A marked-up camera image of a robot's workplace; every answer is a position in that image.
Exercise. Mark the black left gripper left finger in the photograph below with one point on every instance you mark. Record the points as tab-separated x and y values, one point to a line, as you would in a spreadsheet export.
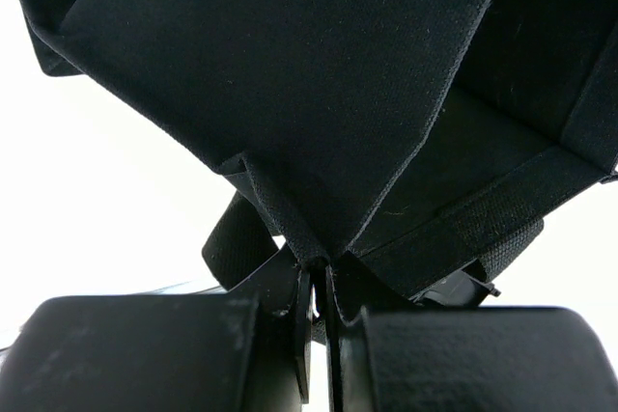
245	350

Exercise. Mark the black canvas bag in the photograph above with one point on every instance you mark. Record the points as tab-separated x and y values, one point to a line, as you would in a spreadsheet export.
417	134

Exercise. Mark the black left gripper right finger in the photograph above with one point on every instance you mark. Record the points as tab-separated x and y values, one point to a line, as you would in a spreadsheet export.
387	354

